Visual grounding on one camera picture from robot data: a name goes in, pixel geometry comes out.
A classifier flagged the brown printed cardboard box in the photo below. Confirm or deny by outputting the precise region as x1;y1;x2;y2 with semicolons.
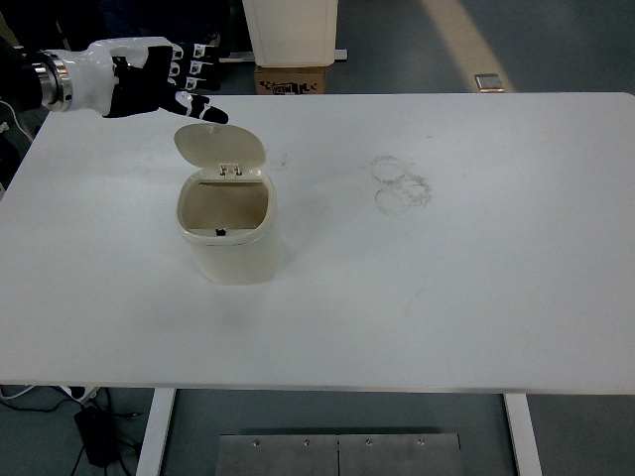
253;63;328;96

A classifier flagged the grey metal plate with screws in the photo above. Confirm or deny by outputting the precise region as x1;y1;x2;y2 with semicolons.
217;432;463;476

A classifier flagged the small cream trash bin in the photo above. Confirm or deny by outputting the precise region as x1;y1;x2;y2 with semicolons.
173;122;283;287

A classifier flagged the thin white cable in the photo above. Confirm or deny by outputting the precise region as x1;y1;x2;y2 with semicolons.
0;98;34;146

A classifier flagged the white table leg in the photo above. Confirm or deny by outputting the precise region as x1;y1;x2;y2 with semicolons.
502;393;545;476
134;388;177;476

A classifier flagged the black cable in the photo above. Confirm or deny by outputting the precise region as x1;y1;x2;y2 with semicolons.
0;386;141;476

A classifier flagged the black power adapter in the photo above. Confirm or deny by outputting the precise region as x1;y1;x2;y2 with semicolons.
72;405;117;468

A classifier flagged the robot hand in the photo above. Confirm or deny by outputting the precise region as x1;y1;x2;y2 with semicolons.
66;37;231;126

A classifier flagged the large white plastic container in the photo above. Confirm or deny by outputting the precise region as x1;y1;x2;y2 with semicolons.
241;0;339;67

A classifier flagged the grey floor socket plate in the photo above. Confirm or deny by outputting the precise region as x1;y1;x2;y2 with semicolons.
473;72;507;93

